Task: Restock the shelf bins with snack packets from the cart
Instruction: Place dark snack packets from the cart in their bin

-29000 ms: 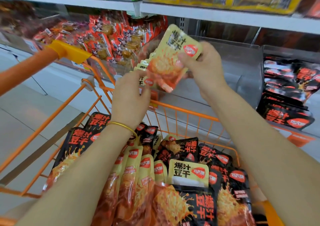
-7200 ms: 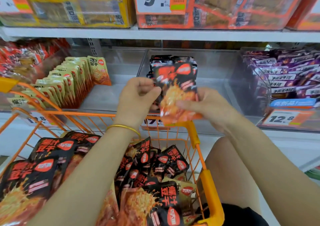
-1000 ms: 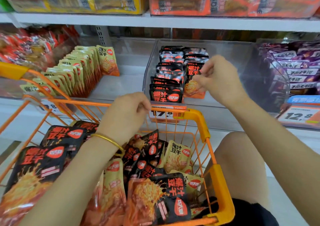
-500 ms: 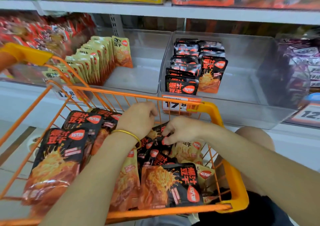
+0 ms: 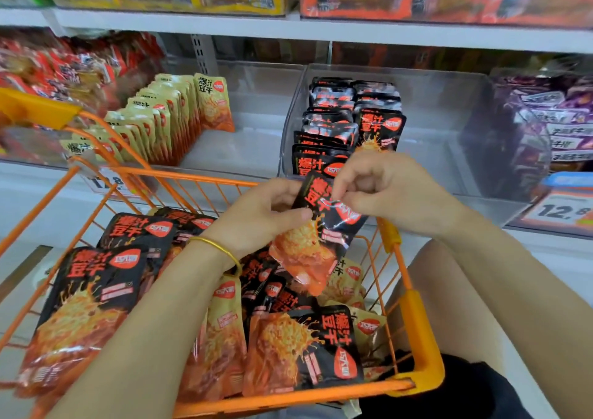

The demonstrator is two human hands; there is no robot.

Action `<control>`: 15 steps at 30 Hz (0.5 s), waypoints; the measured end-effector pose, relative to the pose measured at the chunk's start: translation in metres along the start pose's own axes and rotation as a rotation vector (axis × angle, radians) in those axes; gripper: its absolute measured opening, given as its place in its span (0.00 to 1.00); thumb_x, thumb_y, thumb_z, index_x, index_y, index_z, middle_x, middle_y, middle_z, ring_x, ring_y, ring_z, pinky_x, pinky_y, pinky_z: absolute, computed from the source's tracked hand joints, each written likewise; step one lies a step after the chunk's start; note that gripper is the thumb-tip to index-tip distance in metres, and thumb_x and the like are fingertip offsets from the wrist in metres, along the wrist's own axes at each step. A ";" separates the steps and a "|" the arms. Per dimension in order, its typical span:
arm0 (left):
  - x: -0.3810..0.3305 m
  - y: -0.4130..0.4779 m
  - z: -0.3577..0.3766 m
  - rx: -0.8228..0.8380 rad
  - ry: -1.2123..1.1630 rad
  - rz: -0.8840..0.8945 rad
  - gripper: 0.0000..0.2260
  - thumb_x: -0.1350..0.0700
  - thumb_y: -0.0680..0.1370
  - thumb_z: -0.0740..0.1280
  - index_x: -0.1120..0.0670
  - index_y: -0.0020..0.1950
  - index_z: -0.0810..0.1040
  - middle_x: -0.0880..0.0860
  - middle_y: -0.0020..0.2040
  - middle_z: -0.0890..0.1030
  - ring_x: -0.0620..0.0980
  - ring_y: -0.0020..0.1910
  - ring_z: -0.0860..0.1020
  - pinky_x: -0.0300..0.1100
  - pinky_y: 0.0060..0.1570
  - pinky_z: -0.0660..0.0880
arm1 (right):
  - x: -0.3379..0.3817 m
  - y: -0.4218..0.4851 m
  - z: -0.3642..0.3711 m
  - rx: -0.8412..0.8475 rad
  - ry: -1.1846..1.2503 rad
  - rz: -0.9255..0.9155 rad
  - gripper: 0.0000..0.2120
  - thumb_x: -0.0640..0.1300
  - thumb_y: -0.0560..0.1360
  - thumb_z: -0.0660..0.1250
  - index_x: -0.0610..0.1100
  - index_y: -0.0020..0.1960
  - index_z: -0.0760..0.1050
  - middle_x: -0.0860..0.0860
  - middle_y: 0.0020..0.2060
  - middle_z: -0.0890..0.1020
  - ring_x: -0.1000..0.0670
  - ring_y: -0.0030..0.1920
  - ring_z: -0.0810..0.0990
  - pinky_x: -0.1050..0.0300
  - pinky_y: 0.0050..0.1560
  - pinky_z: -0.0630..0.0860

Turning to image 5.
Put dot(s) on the person's right hand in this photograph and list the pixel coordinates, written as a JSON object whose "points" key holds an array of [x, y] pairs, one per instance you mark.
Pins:
{"points": [[403, 190]]}

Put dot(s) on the person's left hand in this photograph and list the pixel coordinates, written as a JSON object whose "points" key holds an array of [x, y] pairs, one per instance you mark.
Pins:
{"points": [[255, 217]]}

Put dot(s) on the black flame print snack packet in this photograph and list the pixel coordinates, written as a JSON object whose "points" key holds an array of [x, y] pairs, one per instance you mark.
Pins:
{"points": [[380, 127], [378, 87], [310, 243], [380, 101]]}

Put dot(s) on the row of black orange snacks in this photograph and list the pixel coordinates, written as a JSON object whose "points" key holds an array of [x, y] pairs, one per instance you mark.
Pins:
{"points": [[324, 131]]}

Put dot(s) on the yellow orange snack packet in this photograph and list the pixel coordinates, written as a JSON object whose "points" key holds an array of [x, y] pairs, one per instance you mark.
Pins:
{"points": [[215, 104]]}

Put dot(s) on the row of yellow orange snacks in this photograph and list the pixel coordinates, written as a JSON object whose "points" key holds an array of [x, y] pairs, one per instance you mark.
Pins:
{"points": [[153, 122]]}

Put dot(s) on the orange shopping cart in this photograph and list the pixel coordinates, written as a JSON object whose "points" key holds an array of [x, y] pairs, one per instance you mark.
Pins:
{"points": [[422, 340]]}

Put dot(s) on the pile of black orange snacks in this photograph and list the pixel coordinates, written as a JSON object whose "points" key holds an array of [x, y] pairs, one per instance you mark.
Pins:
{"points": [[83, 312]]}

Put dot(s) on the person's right forearm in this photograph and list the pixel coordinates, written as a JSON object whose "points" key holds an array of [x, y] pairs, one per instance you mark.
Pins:
{"points": [[528, 312]]}

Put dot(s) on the person's left forearm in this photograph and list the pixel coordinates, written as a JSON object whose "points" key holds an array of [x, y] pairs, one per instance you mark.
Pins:
{"points": [[130, 340]]}

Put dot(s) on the person's right leg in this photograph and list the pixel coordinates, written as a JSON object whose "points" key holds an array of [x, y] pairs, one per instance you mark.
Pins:
{"points": [[454, 293]]}

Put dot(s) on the orange blue shelf price tag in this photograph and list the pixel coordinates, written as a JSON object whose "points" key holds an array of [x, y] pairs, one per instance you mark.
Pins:
{"points": [[556, 212]]}

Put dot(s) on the pile of purple packets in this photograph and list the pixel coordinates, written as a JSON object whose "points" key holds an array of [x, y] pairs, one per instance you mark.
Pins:
{"points": [[561, 117]]}

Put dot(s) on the black shorts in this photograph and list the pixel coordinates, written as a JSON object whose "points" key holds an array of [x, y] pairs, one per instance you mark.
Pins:
{"points": [[454, 391]]}

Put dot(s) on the pile of red tan packets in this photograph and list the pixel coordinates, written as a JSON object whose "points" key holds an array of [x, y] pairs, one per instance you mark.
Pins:
{"points": [[65, 66]]}

